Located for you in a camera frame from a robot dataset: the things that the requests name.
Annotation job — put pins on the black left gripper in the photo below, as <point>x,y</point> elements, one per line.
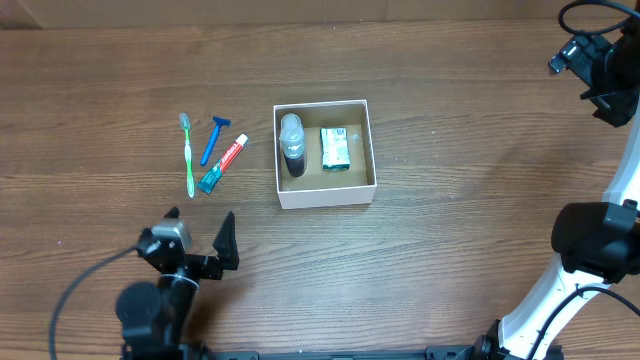
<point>227,247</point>

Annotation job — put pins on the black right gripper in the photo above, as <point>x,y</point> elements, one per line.
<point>617,105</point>

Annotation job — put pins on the red green toothpaste tube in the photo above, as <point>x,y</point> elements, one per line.
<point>211,178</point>

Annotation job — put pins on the clear bottle with dark liquid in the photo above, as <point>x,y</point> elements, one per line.
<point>292,141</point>

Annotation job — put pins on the green soap box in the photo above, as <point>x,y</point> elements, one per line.
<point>335,152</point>

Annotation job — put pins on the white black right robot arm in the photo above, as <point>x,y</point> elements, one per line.
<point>595,244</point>

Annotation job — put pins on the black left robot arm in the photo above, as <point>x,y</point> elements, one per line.
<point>153,315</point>

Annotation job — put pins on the blue disposable razor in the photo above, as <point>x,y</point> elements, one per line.
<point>219,123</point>

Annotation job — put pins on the green toothbrush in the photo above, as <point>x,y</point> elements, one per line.
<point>185,126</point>

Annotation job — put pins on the white cardboard box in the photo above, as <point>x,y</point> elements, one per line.
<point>323,188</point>

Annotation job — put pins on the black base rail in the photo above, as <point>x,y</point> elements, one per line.
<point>439,352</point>

